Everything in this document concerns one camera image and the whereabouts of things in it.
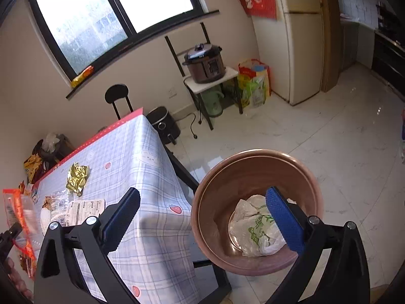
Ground green kettle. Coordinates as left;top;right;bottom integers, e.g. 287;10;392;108
202;89;226;118

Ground black integrated stove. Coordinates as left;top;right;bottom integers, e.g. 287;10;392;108
371;30;405;94

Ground orange snack packet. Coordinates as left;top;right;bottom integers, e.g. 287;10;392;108
24;154;45;183

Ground clear plastic wrapper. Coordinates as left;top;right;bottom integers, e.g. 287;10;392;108
40;190;72;229

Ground black rack with white top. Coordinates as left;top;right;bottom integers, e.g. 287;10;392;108
165;22;244;130

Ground yellow packet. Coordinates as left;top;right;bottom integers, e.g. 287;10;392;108
70;66;95;88

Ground wooden door frame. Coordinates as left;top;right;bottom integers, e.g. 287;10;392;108
313;0;342;93

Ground red snack packet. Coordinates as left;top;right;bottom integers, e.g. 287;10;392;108
3;188;40;281

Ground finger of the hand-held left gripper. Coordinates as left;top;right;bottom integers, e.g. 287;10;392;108
0;222;21;260

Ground dark bag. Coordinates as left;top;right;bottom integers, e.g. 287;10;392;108
33;132;75;172

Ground black table frame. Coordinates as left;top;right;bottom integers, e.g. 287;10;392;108
163;144;233;303

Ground black chair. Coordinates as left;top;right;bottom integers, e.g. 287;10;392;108
105;84;134;120

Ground gold foil wrapper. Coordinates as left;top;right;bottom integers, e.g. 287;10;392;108
65;162;91;197

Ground white printed wrapper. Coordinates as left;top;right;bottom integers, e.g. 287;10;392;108
68;199;106;225

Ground bags beside refrigerator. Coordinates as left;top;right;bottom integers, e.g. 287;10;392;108
238;59;272;108

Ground black air fryer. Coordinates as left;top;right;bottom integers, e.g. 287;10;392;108
146;106;181;146

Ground white plastic bag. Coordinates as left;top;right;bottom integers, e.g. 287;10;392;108
228;194;287;258

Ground black framed window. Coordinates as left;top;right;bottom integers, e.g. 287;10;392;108
28;0;219;100

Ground grey kitchen counter cabinet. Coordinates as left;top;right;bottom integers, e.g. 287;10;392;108
340;14;361;72

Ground brown plastic trash bin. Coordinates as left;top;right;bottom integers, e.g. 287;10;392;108
191;149;324;277

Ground black power cable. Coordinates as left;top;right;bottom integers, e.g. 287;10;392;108
182;112;203;140

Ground cream fridge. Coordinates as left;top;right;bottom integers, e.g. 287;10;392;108
251;0;326;106

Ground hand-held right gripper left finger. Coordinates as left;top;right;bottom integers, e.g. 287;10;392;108
33;187;149;304

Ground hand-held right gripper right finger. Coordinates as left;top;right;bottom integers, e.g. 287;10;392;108
264;187;371;304

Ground brown pressure cooker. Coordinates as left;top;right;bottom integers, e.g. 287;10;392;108
183;43;227;84

